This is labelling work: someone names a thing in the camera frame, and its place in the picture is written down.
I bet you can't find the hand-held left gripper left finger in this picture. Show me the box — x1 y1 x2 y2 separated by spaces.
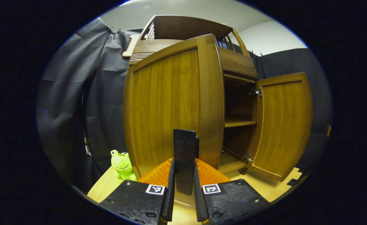
99 158 176 225

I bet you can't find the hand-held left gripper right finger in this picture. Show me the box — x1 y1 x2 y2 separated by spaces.
192 158 270 225

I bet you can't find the wooden shoe cabinet door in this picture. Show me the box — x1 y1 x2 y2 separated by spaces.
122 34 225 196
247 72 313 182

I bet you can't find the wooden double-door shoe cabinet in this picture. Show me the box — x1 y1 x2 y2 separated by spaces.
129 15 259 175

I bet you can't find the green frog plush toy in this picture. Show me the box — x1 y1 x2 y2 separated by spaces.
110 149 137 183

